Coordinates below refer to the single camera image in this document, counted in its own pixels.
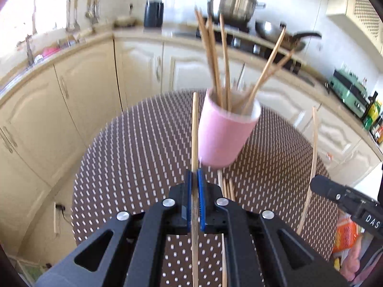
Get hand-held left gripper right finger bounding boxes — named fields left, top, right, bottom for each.
left=196, top=169, right=349, bottom=287

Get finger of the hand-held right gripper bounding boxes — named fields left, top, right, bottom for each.
left=310, top=175, right=380, bottom=216

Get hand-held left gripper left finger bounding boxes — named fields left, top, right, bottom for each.
left=36, top=170, right=193, bottom=287

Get long wooden chopstick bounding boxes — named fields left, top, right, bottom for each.
left=296, top=106, right=319, bottom=236
left=191, top=92, right=200, bottom=287

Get pile of wooden chopsticks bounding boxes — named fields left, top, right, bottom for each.
left=218, top=170, right=237, bottom=287

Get pink cup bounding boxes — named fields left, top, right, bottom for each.
left=198, top=88, right=262, bottom=168

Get bunch of chopsticks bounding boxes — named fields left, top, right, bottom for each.
left=194, top=6, right=297, bottom=116

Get person's right hand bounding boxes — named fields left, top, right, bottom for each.
left=339, top=239, right=364, bottom=281

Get orange plastic bag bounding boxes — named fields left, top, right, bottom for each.
left=333, top=212, right=364, bottom=253

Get green yellow bottle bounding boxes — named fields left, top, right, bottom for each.
left=363, top=100, right=382, bottom=130

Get green countertop appliance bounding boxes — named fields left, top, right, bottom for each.
left=328, top=68, right=370, bottom=118

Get cream lower kitchen cabinets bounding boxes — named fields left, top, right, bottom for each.
left=0, top=30, right=383, bottom=264

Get black gas stove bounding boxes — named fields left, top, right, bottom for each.
left=174, top=21, right=303, bottom=75

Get beige stone countertop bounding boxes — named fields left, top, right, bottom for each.
left=0, top=21, right=383, bottom=156

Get stacked white bowls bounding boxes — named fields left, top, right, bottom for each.
left=114, top=15, right=138, bottom=27

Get black electric kettle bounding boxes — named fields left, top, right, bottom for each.
left=144, top=0, right=164, bottom=28

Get steel steamer pot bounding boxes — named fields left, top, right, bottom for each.
left=207, top=0, right=266, bottom=24

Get hanging metal spatula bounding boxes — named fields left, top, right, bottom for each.
left=72, top=0, right=80, bottom=30

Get steel kitchen faucet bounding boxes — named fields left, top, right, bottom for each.
left=25, top=34, right=35, bottom=66

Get kitchen window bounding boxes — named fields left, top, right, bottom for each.
left=0, top=0, right=69, bottom=45

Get low wall outlet with plug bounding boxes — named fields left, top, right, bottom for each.
left=54, top=202, right=67, bottom=234

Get steel wok with black handle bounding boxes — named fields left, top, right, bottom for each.
left=255, top=20, right=322, bottom=51

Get cream lattice wall cabinet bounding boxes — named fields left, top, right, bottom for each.
left=326, top=0, right=383, bottom=47

